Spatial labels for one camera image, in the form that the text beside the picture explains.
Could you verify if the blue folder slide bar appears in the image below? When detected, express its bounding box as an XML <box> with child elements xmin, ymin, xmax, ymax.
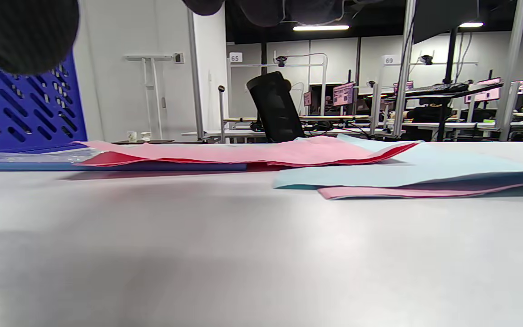
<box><xmin>0</xmin><ymin>161</ymin><xmax>247</xmax><ymax>172</ymax></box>

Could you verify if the brown side table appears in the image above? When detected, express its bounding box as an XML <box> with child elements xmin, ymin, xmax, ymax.
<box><xmin>111</xmin><ymin>139</ymin><xmax>176</xmax><ymax>145</ymax></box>

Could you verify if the black standing desk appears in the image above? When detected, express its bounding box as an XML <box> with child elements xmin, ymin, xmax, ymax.
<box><xmin>385</xmin><ymin>27</ymin><xmax>503</xmax><ymax>142</ymax></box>

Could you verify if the aluminium frame post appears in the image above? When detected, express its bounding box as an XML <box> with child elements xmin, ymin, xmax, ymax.
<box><xmin>498</xmin><ymin>0</ymin><xmax>523</xmax><ymax>141</ymax></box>
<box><xmin>391</xmin><ymin>0</ymin><xmax>419</xmax><ymax>138</ymax></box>

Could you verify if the light blue paper stack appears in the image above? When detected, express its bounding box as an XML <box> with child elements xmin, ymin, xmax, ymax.
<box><xmin>318</xmin><ymin>178</ymin><xmax>523</xmax><ymax>200</ymax></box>

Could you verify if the light pink paper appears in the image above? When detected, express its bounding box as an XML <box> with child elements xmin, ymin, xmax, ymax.
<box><xmin>73</xmin><ymin>135</ymin><xmax>421</xmax><ymax>167</ymax></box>

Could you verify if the blue perforated file rack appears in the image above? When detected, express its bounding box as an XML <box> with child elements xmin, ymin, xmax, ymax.
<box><xmin>0</xmin><ymin>43</ymin><xmax>89</xmax><ymax>154</ymax></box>

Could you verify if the person's right hand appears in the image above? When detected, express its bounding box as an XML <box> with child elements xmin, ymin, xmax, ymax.
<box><xmin>0</xmin><ymin>0</ymin><xmax>371</xmax><ymax>75</ymax></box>

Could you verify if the white stand frame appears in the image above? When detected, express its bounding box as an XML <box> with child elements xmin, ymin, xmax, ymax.
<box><xmin>124</xmin><ymin>54</ymin><xmax>174</xmax><ymax>141</ymax></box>

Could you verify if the black mesh office chair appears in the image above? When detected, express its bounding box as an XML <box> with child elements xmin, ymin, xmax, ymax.
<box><xmin>246</xmin><ymin>71</ymin><xmax>308</xmax><ymax>143</ymax></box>

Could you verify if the metal pole with ball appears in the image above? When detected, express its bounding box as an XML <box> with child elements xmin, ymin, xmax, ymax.
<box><xmin>217</xmin><ymin>85</ymin><xmax>227</xmax><ymax>144</ymax></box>

